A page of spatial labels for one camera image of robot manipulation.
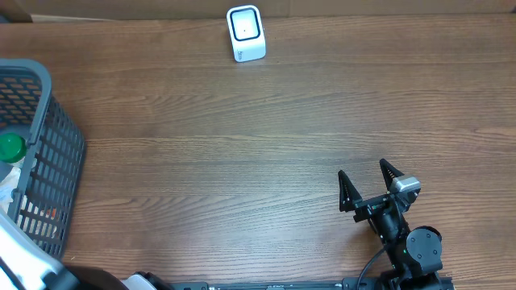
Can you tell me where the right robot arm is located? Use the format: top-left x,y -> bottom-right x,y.
338,159 -> 452,289

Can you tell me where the green lid jar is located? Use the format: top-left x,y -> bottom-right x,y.
0,133 -> 27,164

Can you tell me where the white barcode scanner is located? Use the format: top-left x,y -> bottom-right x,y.
227,5 -> 267,63

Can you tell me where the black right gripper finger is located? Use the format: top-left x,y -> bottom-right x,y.
379,159 -> 404,190
338,170 -> 362,212

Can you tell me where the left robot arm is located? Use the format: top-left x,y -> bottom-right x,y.
1,212 -> 170,290

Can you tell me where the grey plastic basket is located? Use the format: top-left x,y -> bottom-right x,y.
1,59 -> 86,259

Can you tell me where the brown white snack bag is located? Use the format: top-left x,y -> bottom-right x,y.
0,167 -> 21,213

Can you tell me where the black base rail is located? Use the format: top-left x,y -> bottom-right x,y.
169,275 -> 456,290

